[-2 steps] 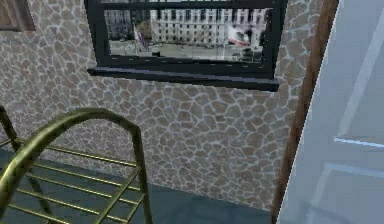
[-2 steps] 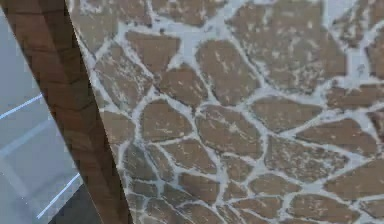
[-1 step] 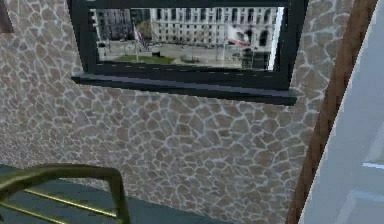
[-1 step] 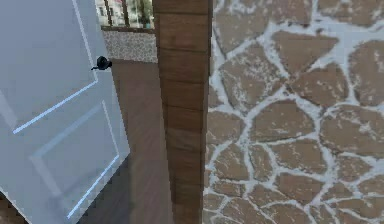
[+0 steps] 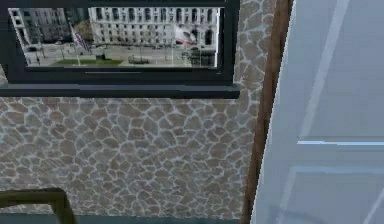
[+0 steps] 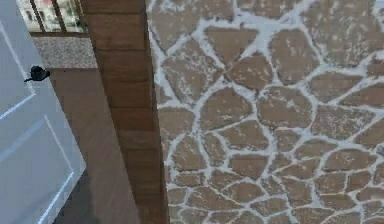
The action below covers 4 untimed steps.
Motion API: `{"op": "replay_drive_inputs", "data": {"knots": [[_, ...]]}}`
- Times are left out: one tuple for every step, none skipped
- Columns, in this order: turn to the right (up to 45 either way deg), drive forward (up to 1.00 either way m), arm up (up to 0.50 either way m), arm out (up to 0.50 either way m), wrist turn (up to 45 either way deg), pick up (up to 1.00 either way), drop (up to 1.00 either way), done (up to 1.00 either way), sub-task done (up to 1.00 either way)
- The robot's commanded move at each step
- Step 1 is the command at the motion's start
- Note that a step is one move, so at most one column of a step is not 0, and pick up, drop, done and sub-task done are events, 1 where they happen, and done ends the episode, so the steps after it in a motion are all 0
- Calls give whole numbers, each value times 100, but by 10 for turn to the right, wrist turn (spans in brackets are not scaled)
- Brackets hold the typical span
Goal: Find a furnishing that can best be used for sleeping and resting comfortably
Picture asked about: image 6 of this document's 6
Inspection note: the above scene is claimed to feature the white panelled room door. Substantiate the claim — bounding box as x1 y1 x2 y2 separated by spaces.
0 0 87 224

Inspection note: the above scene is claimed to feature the window with dark bars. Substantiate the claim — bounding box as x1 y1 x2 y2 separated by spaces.
15 0 88 34

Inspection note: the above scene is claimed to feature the black door handle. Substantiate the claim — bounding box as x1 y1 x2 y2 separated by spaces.
23 65 51 83

